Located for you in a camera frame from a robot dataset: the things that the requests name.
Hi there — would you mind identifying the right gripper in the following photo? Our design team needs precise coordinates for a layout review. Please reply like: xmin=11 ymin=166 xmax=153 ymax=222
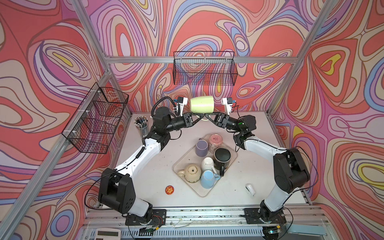
xmin=204 ymin=111 xmax=243 ymax=133

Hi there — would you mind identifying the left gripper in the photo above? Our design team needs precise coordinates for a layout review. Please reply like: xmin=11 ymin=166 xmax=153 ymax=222
xmin=163 ymin=114 xmax=204 ymax=135

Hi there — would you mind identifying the light green mug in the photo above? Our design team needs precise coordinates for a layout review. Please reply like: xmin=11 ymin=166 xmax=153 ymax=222
xmin=190 ymin=96 xmax=215 ymax=114

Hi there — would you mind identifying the black mug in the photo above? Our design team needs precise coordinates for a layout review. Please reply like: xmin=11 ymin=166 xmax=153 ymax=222
xmin=214 ymin=147 xmax=232 ymax=177

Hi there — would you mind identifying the cream round mug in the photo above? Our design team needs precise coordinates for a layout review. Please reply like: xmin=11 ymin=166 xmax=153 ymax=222
xmin=177 ymin=164 xmax=202 ymax=183

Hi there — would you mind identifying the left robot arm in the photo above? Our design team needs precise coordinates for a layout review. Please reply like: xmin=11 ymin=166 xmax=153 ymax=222
xmin=98 ymin=107 xmax=204 ymax=217

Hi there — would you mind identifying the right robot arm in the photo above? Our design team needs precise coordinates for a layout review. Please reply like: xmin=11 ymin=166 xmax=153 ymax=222
xmin=205 ymin=112 xmax=310 ymax=223

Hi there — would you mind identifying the pink patterned mug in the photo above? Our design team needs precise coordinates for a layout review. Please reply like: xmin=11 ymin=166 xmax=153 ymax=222
xmin=209 ymin=134 xmax=223 ymax=153

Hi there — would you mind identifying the purple mug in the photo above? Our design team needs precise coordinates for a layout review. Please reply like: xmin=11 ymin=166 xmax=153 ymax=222
xmin=195 ymin=139 xmax=209 ymax=158

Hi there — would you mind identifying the white mug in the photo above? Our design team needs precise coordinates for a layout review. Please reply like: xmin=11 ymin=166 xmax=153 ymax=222
xmin=201 ymin=157 xmax=217 ymax=174

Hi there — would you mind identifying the light blue mug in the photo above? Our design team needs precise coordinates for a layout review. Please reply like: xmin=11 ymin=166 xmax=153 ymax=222
xmin=200 ymin=170 xmax=221 ymax=189

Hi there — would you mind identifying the beige plastic tray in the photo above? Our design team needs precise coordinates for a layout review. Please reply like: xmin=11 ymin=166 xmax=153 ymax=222
xmin=173 ymin=147 xmax=221 ymax=198

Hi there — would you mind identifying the metal pen holder cup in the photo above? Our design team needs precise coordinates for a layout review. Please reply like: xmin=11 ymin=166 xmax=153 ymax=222
xmin=134 ymin=116 xmax=149 ymax=138

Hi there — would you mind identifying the small white object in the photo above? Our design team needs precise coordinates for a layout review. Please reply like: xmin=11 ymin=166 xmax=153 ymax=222
xmin=246 ymin=184 xmax=256 ymax=196

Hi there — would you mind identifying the white device with display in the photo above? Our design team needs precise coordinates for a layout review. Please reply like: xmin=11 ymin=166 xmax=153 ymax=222
xmin=95 ymin=228 xmax=122 ymax=240

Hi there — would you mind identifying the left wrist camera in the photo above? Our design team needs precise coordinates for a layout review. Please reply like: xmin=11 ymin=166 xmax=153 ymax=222
xmin=176 ymin=97 xmax=188 ymax=116

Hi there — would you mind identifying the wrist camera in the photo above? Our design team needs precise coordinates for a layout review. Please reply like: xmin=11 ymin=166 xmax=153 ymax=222
xmin=176 ymin=97 xmax=188 ymax=116
xmin=222 ymin=98 xmax=234 ymax=115

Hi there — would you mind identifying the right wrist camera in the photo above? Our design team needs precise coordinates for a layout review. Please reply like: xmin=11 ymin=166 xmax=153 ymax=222
xmin=222 ymin=98 xmax=234 ymax=115

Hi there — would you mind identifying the black wire basket back wall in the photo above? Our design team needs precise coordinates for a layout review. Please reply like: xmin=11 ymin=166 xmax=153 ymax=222
xmin=173 ymin=50 xmax=238 ymax=86

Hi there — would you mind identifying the black wire basket wall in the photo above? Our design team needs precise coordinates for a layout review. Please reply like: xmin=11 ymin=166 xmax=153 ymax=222
xmin=62 ymin=83 xmax=129 ymax=154
xmin=173 ymin=50 xmax=238 ymax=86

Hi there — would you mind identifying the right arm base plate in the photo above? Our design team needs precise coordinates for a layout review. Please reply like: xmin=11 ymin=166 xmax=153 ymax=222
xmin=242 ymin=208 xmax=287 ymax=225

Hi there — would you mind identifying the black wire basket left wall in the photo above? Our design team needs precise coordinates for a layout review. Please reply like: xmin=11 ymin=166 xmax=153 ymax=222
xmin=62 ymin=83 xmax=129 ymax=154

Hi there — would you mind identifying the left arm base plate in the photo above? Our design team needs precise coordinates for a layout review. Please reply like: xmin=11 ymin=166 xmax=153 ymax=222
xmin=125 ymin=209 xmax=167 ymax=228

